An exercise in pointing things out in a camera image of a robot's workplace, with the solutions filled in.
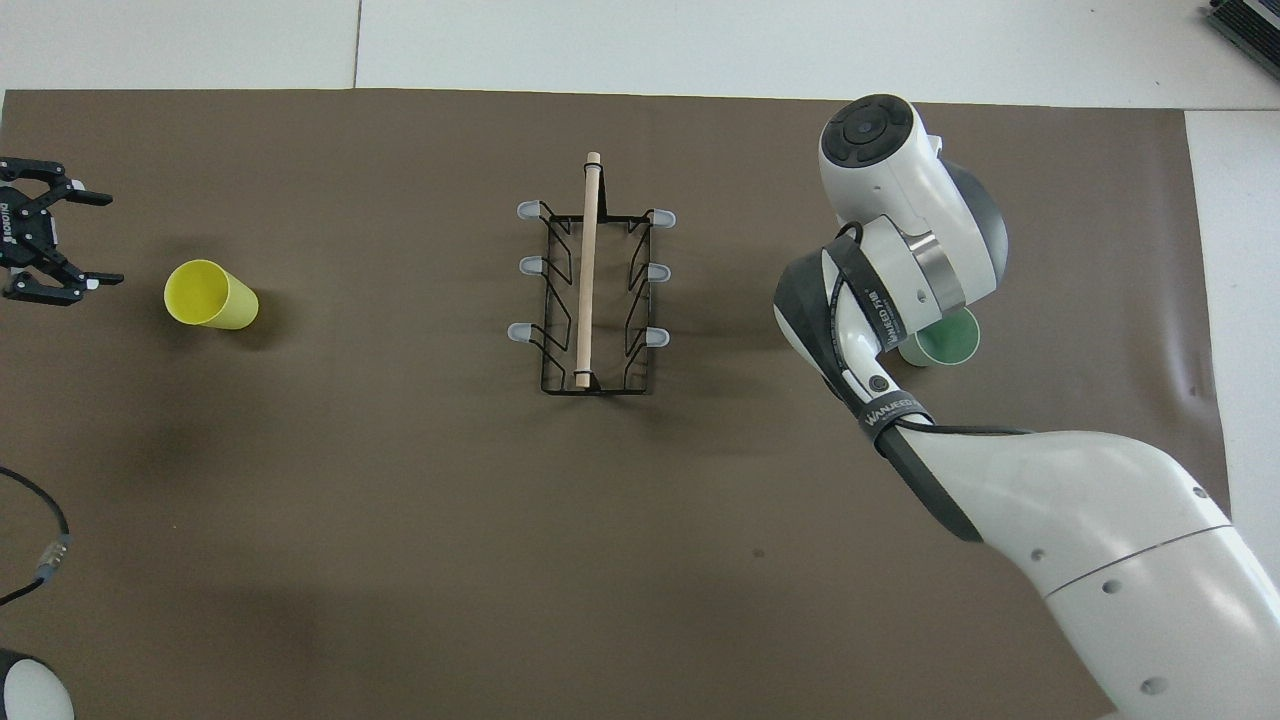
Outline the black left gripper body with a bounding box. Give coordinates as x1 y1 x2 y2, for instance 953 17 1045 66
0 184 64 272

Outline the yellow plastic cup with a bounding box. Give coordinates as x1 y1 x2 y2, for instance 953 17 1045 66
164 260 260 331

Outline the pale green plastic cup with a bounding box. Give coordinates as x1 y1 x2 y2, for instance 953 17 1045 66
900 305 982 368

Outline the brown table mat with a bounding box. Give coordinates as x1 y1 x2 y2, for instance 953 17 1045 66
0 88 1233 720

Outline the dark ribbed device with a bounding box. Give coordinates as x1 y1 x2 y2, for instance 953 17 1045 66
1205 0 1280 56

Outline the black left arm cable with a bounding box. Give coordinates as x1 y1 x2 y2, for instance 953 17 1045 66
0 465 73 606

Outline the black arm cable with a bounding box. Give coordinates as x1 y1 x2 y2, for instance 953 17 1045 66
825 220 1036 441
0 465 73 606

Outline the black wire cup rack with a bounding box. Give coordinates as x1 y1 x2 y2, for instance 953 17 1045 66
507 151 677 397

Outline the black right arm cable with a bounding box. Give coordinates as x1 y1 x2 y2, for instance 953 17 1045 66
825 220 1036 441

